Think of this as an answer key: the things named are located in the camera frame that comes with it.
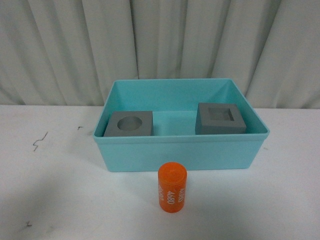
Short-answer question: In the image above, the orange cylinder part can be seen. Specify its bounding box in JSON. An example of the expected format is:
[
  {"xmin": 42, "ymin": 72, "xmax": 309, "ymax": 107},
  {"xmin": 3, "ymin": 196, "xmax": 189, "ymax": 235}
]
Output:
[{"xmin": 157, "ymin": 162, "xmax": 188, "ymax": 213}]

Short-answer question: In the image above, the gray block with square hole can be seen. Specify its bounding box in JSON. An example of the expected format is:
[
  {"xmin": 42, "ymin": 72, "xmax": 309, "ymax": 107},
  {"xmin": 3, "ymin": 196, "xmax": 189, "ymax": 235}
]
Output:
[{"xmin": 195, "ymin": 102, "xmax": 247, "ymax": 135}]

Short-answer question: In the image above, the gray block with round hole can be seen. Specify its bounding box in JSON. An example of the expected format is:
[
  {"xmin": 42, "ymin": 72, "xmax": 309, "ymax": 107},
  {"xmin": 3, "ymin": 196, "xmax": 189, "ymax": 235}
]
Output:
[{"xmin": 103, "ymin": 111, "xmax": 154, "ymax": 137}]

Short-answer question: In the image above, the white pleated curtain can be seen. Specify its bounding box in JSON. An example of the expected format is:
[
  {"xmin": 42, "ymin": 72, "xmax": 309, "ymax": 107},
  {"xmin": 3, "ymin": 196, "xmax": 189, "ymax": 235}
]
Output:
[{"xmin": 0, "ymin": 0, "xmax": 320, "ymax": 109}]

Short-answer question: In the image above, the light blue plastic box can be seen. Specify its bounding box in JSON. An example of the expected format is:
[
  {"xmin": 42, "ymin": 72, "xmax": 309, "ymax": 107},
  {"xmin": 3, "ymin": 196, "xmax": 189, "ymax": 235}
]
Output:
[{"xmin": 93, "ymin": 78, "xmax": 270, "ymax": 172}]

